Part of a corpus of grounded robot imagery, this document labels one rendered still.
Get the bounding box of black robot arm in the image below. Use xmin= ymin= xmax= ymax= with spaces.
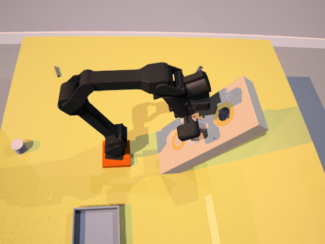
xmin=58 ymin=63 xmax=211 ymax=161

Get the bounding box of pink cylinder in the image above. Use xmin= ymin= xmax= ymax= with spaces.
xmin=11 ymin=139 xmax=26 ymax=155

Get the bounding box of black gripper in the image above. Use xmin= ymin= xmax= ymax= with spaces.
xmin=169 ymin=95 xmax=201 ymax=142

